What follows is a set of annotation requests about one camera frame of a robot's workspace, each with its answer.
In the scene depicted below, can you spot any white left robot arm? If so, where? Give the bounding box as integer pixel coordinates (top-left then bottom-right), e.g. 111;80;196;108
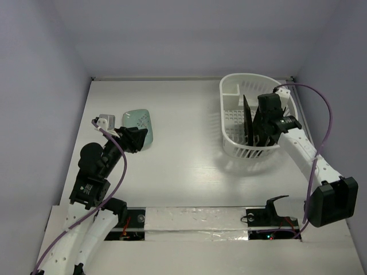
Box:
32;127;148;274

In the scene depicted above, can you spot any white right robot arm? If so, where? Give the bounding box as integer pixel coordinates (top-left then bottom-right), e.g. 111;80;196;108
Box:
256;93;358;227

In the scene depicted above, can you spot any black floral square plate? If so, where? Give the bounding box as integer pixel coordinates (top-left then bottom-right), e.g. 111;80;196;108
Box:
252;108;274;147

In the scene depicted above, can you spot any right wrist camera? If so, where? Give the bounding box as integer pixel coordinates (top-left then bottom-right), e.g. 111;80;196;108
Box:
273;87;291;106

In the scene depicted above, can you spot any white plastic dish rack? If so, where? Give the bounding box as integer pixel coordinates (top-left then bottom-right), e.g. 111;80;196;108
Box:
220;73;299;159

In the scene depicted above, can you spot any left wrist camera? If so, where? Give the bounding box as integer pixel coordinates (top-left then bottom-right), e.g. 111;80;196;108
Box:
92;114;115;132

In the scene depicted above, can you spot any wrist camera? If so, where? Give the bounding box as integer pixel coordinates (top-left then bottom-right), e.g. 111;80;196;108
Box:
273;87;291;106
92;114;115;132

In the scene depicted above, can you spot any silver foil tape strip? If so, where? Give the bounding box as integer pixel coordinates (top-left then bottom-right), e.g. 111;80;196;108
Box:
144;207;248;242

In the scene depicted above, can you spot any light green speckled plate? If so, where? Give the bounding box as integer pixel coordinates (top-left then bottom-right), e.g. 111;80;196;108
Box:
122;109;154;150

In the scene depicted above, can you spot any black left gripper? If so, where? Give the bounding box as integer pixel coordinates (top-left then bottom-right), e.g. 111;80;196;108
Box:
101;125;147;176

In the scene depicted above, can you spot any teal square plate dark rim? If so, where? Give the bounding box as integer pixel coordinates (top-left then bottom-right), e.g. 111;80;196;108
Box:
243;95;254;146

